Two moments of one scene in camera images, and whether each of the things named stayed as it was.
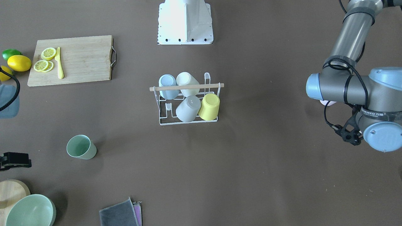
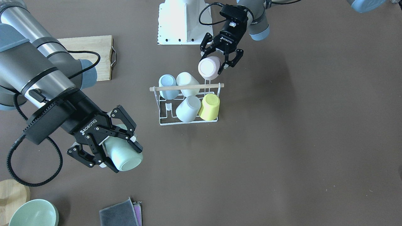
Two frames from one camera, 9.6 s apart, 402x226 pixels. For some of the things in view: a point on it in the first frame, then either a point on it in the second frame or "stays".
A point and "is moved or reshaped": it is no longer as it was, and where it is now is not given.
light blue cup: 168,80 stays
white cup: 324,102 -> 208,67
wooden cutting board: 84,59 stays
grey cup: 187,110 stays
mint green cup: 81,146 is moved or reshaped
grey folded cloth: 126,213 stays
